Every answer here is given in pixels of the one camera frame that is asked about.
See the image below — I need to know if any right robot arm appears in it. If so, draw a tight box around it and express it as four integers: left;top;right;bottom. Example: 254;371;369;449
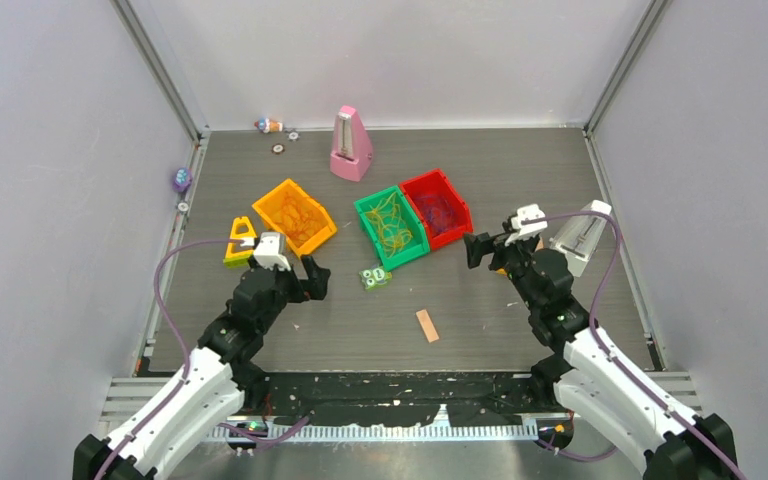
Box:
463;233;741;479

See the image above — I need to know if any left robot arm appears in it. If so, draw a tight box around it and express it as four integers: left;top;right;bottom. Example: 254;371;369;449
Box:
72;255;331;479

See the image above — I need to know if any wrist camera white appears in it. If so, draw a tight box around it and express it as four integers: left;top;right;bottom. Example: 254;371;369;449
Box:
249;231;291;270
503;203;548;246

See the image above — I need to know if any yellow cable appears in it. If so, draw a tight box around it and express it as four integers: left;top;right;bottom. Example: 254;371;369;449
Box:
365;205;412;256
365;206;415;260

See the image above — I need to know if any orange plastic bin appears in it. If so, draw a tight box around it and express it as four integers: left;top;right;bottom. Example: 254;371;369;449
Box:
252;178;338;256

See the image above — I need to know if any purple paw toy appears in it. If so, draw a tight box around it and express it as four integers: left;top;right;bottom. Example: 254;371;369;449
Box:
172;167;193;194

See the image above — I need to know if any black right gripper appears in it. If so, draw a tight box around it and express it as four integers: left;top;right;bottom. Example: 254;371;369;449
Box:
464;222;543;312

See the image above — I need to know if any orange cable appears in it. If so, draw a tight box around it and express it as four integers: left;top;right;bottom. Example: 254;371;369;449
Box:
274;195;322;240
271;192;326;243

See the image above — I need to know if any green plastic bin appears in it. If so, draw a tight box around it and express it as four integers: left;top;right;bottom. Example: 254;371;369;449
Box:
354;186;431;271

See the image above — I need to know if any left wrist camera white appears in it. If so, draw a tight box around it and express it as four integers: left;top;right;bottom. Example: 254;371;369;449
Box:
249;231;291;270

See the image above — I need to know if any red plastic bin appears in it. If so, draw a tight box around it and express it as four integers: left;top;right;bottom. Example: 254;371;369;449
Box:
398;168;473;251

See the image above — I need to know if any small clown figurine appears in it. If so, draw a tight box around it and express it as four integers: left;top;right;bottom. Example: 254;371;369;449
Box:
253;117;284;134

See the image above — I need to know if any yellow green triangle block left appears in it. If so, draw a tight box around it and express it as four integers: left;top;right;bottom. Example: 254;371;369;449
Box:
223;216;257;268

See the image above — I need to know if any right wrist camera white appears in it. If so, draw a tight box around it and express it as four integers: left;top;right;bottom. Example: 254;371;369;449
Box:
503;203;548;246

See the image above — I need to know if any pink metronome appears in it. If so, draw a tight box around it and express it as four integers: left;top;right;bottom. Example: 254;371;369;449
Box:
329;105;374;182

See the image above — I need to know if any green owl puzzle piece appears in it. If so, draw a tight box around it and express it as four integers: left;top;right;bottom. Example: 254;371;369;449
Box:
359;266;392;291

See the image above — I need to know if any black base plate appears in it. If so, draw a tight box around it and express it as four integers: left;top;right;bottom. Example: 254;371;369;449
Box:
237;371;571;427

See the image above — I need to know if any white metronome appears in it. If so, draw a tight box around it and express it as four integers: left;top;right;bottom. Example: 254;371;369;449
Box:
549;200;612;278

